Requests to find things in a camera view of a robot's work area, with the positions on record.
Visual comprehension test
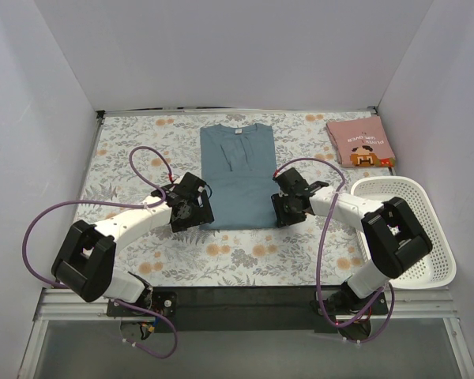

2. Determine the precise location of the blue t shirt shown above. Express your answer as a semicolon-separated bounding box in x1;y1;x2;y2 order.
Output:
200;123;277;230

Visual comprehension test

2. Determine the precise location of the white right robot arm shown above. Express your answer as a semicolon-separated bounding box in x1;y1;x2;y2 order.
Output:
272;168;433;314

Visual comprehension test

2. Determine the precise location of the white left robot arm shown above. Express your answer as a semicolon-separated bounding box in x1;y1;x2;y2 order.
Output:
51;173;214;316

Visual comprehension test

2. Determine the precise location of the floral table mat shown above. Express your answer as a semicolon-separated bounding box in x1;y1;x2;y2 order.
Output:
58;111;396;288

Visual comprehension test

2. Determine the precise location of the folded pink t shirt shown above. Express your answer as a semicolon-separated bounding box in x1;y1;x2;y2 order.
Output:
326;116;396;168

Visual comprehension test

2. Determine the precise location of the white perforated plastic basket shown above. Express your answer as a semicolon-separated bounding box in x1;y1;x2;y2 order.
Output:
350;176;457;290

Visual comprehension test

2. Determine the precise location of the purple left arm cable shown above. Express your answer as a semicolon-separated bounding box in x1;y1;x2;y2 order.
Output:
23;145;179;359

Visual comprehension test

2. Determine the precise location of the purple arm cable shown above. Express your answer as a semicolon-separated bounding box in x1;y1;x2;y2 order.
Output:
23;145;179;359
274;157;396;343

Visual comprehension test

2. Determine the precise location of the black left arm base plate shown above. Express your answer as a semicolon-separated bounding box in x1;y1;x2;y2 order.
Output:
106;290;177;326

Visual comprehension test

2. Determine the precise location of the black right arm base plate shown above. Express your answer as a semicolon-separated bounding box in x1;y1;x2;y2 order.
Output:
310;289;397;345

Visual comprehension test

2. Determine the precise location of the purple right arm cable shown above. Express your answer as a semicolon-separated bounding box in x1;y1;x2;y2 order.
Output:
274;157;396;343

